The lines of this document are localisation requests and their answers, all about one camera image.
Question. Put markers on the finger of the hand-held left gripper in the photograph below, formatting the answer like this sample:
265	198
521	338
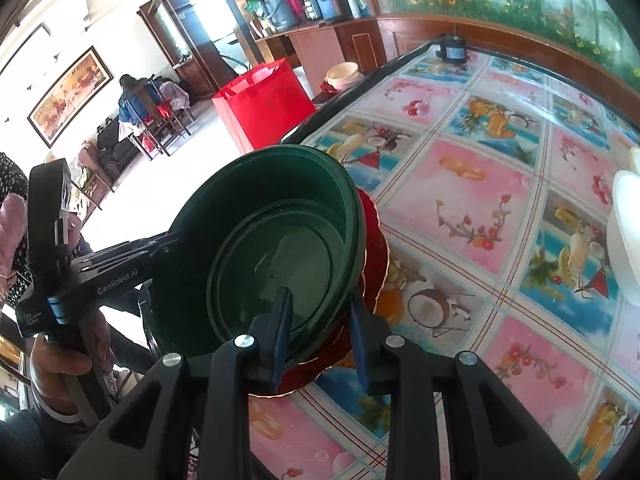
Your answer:
150	260
125	251

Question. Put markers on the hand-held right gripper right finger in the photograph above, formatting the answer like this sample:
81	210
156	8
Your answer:
360	342

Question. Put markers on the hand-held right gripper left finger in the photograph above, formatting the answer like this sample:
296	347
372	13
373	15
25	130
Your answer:
280	332

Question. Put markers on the red glass plate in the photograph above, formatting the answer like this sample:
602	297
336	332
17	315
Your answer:
300	381
368	215

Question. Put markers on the dark green plastic bowl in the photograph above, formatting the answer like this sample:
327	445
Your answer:
260	240

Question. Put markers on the white paper bowl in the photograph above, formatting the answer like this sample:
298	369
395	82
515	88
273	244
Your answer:
625	240

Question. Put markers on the person's left hand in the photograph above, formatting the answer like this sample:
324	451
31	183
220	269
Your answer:
55	370

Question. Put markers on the pink sleeve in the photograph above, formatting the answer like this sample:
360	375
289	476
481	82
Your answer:
12	235

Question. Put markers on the dotted black clothing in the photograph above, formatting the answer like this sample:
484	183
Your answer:
12	175

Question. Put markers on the wooden chair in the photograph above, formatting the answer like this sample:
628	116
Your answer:
167	115

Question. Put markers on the red gift bag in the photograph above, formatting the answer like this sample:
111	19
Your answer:
260	105

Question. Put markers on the tall wooden cabinet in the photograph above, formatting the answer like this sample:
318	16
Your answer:
195	35

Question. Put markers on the small cream basin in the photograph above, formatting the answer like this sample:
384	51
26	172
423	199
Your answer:
344	76

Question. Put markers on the green plastic bag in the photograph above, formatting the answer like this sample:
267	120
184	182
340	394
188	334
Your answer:
254	10

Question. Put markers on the grey thermos jug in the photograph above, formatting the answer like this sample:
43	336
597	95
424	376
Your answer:
279	10

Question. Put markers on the red thermos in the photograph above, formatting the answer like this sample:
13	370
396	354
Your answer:
294	2

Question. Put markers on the small black jar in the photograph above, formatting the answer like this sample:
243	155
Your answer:
451	50

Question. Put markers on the white plastic bottle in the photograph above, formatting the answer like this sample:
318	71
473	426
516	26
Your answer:
354	2

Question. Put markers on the flower landscape glass panel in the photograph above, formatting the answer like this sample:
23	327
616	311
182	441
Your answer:
525	0

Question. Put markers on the framed wall painting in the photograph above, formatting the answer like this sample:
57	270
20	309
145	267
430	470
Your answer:
67	95

